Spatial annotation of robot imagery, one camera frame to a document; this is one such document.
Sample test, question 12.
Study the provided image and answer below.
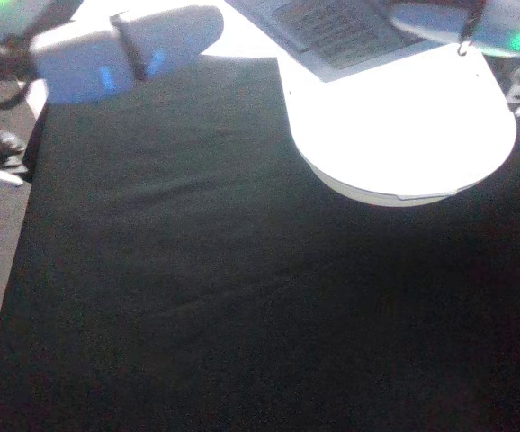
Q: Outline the white round base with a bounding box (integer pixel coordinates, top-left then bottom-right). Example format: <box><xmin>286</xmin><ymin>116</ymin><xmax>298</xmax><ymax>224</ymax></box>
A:
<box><xmin>276</xmin><ymin>43</ymin><xmax>518</xmax><ymax>208</ymax></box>

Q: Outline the grey laptop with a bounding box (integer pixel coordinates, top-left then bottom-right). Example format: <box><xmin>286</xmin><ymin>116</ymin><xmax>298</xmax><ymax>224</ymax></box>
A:
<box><xmin>223</xmin><ymin>0</ymin><xmax>428</xmax><ymax>85</ymax></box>

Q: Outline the black table cloth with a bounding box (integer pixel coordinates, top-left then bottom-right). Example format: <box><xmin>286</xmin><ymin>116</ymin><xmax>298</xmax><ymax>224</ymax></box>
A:
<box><xmin>0</xmin><ymin>56</ymin><xmax>520</xmax><ymax>432</ymax></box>

